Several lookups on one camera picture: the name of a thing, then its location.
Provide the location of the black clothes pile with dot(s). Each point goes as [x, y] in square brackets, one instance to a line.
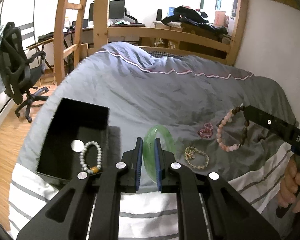
[189, 16]

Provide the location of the round silver box magnet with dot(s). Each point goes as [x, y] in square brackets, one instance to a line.
[77, 145]

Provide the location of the white striped bed sheet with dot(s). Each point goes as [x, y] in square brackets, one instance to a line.
[154, 215]

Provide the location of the black jewelry box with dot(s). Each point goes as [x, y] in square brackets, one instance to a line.
[73, 120]

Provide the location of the wooden bunk bed frame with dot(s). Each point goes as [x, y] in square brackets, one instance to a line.
[102, 32]

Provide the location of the green jade bangle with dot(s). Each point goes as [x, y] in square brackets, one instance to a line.
[148, 148]

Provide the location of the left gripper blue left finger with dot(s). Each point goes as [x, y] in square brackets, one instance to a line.
[138, 162]

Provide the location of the grey duvet cover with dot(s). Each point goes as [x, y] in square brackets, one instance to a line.
[142, 91]

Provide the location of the black computer monitor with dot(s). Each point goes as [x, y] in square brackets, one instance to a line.
[116, 10]

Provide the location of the person's right hand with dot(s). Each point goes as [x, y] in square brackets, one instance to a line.
[289, 186]

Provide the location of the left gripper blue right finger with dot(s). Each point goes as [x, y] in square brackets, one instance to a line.
[158, 163]

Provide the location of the black office chair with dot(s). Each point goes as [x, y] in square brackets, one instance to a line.
[20, 73]

